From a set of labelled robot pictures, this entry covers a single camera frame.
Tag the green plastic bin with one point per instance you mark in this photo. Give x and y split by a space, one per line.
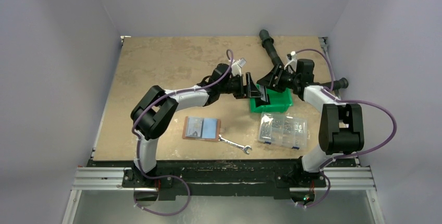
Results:
279 102

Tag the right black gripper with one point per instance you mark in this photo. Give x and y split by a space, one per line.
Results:
279 76

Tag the clear plastic screw box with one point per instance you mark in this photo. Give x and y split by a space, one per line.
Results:
281 130

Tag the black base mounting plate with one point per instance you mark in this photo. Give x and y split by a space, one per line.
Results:
282 179

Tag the brown leather card holder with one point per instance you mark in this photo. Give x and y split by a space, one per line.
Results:
203 129

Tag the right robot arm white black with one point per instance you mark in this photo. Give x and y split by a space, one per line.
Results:
341 124

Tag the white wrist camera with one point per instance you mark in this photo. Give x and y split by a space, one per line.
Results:
236 67
292 61

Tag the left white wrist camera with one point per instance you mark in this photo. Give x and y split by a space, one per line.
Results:
236 67

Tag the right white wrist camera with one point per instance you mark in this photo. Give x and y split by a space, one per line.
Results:
292 61

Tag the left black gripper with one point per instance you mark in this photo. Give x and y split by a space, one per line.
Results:
251 90

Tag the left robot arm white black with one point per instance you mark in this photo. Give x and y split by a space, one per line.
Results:
154 112

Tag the silver open-end wrench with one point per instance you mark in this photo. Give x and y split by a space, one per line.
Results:
244 148

